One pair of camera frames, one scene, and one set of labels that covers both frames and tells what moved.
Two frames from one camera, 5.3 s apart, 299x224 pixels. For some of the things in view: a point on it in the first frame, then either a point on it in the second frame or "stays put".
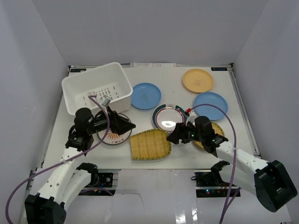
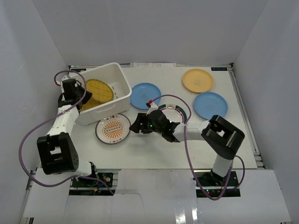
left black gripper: x=114 y=122 -> x=82 y=98
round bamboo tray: x=217 y=129 -> x=101 y=94
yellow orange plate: x=198 y=80 stays put
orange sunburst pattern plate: x=113 y=138 stays put
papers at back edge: x=153 y=65 stays put
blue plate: x=213 y=113 stays put
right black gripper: x=180 y=133 -> x=141 y=118
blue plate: x=145 y=96 stays put
